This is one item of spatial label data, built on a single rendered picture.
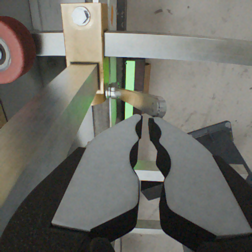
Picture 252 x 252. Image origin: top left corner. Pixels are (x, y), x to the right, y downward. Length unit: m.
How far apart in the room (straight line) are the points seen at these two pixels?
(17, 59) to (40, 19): 0.31
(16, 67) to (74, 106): 0.12
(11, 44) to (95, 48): 0.10
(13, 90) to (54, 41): 0.23
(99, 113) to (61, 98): 0.33
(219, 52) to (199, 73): 0.94
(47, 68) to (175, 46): 0.39
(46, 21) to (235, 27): 0.98
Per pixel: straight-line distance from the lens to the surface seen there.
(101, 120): 0.50
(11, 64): 0.26
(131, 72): 0.44
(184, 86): 1.23
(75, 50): 0.26
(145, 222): 0.61
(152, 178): 0.41
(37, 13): 0.56
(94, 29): 0.25
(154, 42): 0.26
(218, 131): 1.42
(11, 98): 0.47
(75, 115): 0.17
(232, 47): 0.29
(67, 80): 0.21
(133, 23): 1.12
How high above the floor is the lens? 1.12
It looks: 57 degrees down
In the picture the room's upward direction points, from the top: 174 degrees counter-clockwise
